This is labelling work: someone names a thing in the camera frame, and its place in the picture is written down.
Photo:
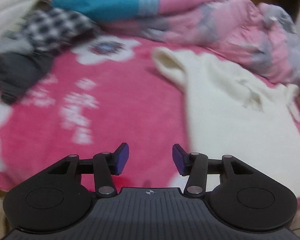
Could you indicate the blue striped pillow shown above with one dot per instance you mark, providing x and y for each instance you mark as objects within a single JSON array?
[{"x": 110, "y": 0}]

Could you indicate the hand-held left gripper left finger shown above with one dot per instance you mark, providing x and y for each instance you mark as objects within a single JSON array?
[{"x": 121, "y": 159}]

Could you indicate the white knit sweater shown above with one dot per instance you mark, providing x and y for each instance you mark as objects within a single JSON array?
[{"x": 227, "y": 120}]

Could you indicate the plaid shirt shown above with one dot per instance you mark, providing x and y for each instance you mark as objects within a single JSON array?
[{"x": 52, "y": 30}]

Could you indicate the pink floral blanket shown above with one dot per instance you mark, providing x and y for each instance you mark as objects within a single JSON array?
[{"x": 115, "y": 92}]

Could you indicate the dark grey garment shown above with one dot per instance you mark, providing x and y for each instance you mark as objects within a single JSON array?
[{"x": 17, "y": 75}]

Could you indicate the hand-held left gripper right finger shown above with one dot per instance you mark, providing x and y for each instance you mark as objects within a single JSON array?
[{"x": 178, "y": 159}]

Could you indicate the pink grey quilt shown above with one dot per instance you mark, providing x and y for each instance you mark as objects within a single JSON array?
[{"x": 227, "y": 22}]

